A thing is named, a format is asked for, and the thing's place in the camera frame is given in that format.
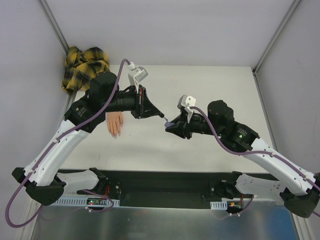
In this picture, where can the white slotted cable duct left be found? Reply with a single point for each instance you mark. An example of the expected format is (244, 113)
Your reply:
(85, 201)

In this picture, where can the mannequin hand with long nails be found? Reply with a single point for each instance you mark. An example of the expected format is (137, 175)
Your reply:
(114, 122)

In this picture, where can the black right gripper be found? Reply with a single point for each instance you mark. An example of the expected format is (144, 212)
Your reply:
(186, 126)

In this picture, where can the purple nail polish bottle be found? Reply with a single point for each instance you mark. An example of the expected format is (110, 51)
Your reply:
(169, 124)

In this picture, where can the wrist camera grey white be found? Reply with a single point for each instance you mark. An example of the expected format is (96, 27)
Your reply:
(186, 102)
(136, 74)

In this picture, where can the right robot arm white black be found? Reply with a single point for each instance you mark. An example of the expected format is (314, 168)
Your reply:
(294, 187)

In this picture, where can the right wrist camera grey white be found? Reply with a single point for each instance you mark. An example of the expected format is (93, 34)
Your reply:
(186, 102)

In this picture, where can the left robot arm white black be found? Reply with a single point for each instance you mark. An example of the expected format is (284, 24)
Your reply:
(41, 179)

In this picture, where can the aluminium corner post left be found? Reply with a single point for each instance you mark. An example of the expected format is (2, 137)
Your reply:
(54, 25)

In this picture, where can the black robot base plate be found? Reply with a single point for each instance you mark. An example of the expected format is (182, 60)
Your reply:
(155, 189)

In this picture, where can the white slotted cable duct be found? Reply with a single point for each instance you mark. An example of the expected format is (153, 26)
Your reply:
(85, 201)
(219, 205)

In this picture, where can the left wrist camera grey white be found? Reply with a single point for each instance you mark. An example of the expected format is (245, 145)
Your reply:
(136, 74)

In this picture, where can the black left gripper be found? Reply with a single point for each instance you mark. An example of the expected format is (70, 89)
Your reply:
(139, 101)

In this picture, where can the yellow plaid shirt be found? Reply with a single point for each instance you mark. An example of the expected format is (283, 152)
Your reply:
(80, 67)

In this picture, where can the aluminium corner post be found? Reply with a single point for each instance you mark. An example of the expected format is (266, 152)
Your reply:
(293, 7)
(54, 25)

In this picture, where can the white slotted cable duct right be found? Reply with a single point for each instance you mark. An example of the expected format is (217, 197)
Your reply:
(219, 205)

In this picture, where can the aluminium corner post right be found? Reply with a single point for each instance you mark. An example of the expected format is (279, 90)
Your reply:
(293, 7)

